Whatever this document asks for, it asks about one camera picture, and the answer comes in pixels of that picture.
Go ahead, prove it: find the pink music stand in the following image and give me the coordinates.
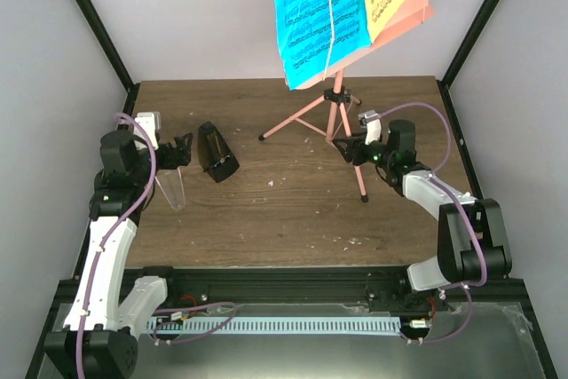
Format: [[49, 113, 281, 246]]
[[258, 0, 443, 203]]

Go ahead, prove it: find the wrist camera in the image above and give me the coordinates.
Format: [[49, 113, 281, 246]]
[[134, 111, 162, 150], [358, 110, 383, 146]]

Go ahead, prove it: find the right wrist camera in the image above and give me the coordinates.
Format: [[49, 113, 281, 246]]
[[358, 110, 383, 146]]

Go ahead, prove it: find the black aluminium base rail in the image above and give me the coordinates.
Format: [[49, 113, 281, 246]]
[[57, 265, 527, 313]]

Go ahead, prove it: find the blue sheet music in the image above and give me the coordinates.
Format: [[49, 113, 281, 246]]
[[274, 0, 371, 90]]

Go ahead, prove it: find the light blue slotted cable duct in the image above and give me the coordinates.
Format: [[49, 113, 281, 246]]
[[146, 317, 401, 336]]

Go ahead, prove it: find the black metronome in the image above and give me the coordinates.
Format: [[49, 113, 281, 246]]
[[198, 121, 240, 183]]

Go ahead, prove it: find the right black frame post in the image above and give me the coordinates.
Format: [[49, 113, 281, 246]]
[[442, 0, 528, 87]]

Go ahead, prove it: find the black frame post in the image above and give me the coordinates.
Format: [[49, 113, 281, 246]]
[[47, 0, 136, 91], [442, 0, 528, 87]]

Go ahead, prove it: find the left black frame post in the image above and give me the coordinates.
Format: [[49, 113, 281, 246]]
[[47, 0, 136, 91]]

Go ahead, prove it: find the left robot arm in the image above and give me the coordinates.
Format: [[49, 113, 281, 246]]
[[44, 130, 193, 378]]

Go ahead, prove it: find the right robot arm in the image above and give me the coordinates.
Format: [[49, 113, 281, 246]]
[[333, 119, 512, 311]]

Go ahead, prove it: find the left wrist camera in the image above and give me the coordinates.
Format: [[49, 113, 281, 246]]
[[134, 111, 162, 150]]

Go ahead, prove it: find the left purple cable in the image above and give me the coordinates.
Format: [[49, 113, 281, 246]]
[[73, 112, 157, 379]]

